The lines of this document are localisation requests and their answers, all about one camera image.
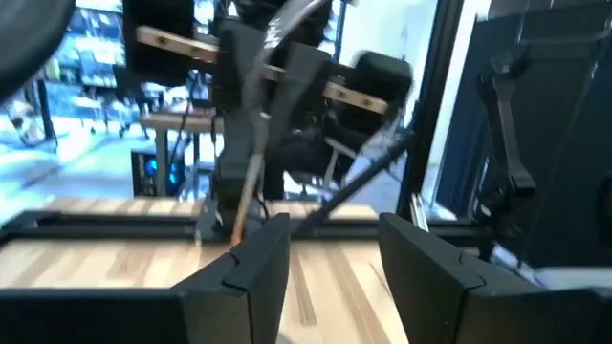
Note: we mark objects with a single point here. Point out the wooden board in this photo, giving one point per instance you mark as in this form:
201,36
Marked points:
181,45

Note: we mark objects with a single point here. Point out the person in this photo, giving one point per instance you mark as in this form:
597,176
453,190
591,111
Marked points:
301,153

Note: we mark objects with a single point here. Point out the computer case with glowing fan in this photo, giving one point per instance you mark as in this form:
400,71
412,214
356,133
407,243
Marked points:
150,169

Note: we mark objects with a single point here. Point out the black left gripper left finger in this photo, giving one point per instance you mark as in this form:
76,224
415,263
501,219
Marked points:
263,277

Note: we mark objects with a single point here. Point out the bright display screen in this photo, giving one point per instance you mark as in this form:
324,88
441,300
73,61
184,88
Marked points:
91,52

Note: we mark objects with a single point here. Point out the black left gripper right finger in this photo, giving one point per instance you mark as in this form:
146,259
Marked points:
421,277

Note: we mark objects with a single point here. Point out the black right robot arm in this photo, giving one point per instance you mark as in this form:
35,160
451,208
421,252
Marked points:
234,95

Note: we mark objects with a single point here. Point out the wooden desk with grey legs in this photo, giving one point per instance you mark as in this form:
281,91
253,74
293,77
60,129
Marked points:
181,122

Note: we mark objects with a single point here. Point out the silver aluminium bracket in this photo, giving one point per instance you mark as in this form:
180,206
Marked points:
420,212

